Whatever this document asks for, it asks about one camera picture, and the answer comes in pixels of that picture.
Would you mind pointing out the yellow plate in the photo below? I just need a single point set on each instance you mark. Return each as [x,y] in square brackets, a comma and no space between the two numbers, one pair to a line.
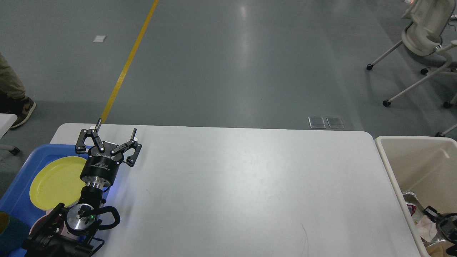
[58,182]

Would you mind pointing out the beige plastic bin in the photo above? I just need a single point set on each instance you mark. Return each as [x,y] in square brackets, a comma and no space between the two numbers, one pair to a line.
[426,166]

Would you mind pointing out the white office chair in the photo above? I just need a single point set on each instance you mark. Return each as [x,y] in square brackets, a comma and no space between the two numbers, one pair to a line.
[423,42]

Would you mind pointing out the brown paper bag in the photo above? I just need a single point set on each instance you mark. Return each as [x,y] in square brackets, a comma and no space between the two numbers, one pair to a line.
[442,249]

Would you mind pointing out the dark teal mug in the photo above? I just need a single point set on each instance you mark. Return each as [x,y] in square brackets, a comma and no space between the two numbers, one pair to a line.
[13,233]

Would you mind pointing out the white side table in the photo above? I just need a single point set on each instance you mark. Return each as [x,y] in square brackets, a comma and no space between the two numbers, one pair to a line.
[6,121]

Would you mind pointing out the crushed red can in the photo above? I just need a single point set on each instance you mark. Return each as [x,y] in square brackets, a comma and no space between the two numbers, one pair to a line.
[412,208]

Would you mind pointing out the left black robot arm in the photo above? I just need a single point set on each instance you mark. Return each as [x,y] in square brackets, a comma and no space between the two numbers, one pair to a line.
[71,232]

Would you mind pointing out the metal floor plate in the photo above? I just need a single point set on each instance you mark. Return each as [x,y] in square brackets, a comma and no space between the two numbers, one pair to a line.
[317,122]
[335,122]

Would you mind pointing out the aluminium foil tray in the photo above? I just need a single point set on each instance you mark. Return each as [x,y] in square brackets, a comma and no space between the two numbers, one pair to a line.
[410,197]

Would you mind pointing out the pink mug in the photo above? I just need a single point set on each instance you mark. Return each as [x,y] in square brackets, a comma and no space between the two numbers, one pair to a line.
[37,223]

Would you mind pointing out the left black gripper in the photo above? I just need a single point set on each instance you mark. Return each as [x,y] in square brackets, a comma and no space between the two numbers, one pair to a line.
[101,167]

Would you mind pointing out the person in khaki trousers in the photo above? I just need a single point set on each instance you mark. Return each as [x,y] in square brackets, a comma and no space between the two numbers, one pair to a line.
[13,95]

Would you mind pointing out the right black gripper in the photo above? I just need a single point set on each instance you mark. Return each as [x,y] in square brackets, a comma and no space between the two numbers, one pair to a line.
[446,223]

